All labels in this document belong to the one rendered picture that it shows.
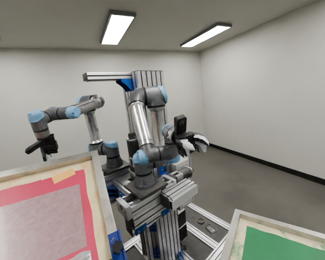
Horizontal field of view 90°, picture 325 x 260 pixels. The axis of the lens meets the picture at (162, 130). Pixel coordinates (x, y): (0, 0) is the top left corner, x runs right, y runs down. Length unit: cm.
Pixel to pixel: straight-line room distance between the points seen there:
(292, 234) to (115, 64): 421
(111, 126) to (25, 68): 205
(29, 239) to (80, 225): 19
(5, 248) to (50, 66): 375
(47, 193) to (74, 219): 20
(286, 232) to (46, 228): 130
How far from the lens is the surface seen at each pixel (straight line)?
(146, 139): 82
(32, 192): 106
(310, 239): 140
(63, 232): 91
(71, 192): 99
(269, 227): 139
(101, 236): 87
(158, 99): 100
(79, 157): 106
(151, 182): 112
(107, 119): 432
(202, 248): 218
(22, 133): 446
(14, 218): 102
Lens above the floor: 185
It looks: 12 degrees down
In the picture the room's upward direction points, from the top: 6 degrees counter-clockwise
